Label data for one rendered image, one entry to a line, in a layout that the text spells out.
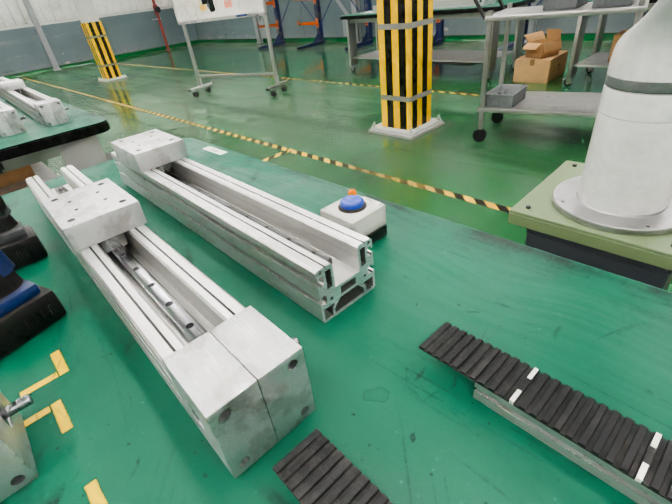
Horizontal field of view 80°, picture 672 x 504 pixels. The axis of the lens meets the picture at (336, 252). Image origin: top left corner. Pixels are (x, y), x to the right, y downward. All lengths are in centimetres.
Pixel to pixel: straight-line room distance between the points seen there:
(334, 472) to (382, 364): 15
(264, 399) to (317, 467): 7
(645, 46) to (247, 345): 58
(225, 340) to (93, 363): 25
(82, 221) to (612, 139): 76
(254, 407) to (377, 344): 18
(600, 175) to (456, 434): 45
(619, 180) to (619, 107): 10
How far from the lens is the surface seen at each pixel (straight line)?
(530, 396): 43
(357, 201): 66
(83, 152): 214
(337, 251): 56
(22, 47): 1544
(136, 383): 56
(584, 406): 44
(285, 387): 40
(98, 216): 69
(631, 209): 73
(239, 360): 39
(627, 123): 68
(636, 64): 67
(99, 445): 52
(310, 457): 39
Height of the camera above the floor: 115
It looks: 33 degrees down
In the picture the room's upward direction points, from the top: 8 degrees counter-clockwise
